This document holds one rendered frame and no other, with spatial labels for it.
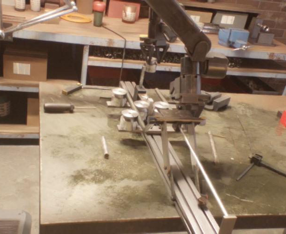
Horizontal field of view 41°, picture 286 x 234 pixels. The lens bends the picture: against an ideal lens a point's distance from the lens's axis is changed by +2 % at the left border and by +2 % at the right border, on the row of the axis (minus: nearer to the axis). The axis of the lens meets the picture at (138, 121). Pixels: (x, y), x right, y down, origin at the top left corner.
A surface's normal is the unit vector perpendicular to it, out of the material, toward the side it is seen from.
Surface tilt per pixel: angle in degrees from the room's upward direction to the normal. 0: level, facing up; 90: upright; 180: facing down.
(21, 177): 0
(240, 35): 90
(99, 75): 90
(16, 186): 0
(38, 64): 91
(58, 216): 0
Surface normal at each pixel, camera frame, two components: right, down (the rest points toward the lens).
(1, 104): 0.58, 0.44
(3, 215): 0.15, -0.88
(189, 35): 0.14, 0.60
